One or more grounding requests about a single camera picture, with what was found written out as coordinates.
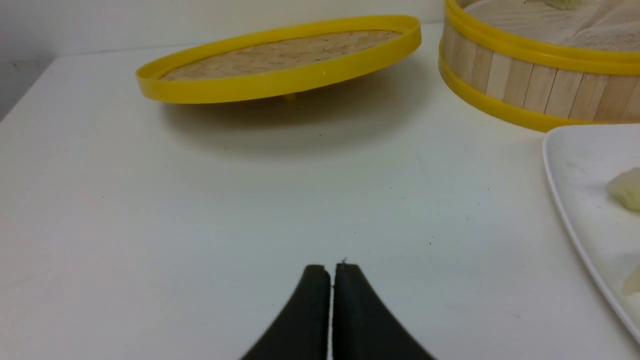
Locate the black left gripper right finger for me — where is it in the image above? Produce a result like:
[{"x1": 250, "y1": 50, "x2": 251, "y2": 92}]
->
[{"x1": 332, "y1": 262, "x2": 434, "y2": 360}]

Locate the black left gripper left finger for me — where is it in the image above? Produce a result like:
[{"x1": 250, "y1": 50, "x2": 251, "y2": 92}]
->
[{"x1": 242, "y1": 264, "x2": 331, "y2": 360}]

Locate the yellow rimmed bamboo steamer basket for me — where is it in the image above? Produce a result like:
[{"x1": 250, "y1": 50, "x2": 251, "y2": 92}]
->
[{"x1": 438, "y1": 0, "x2": 640, "y2": 132}]

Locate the green dumpling plate bottom left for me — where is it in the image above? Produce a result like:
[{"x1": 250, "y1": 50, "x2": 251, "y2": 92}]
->
[{"x1": 621, "y1": 265, "x2": 640, "y2": 296}]

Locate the green dumpling plate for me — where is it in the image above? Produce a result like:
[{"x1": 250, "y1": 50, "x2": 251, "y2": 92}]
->
[
  {"x1": 605, "y1": 167, "x2": 640, "y2": 212},
  {"x1": 621, "y1": 265, "x2": 640, "y2": 296}
]

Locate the white square plate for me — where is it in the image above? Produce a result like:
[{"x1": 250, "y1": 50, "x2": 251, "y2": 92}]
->
[{"x1": 542, "y1": 124, "x2": 640, "y2": 340}]

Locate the green dumpling plate top left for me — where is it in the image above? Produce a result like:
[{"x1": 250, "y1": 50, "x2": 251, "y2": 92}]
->
[{"x1": 605, "y1": 167, "x2": 640, "y2": 212}]

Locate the yellow rimmed bamboo steamer lid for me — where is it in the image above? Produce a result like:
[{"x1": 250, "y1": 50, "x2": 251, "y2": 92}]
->
[{"x1": 135, "y1": 14, "x2": 422, "y2": 105}]

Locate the white steamer liner cloth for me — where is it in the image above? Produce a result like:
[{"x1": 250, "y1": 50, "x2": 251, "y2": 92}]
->
[{"x1": 461, "y1": 0, "x2": 640, "y2": 53}]

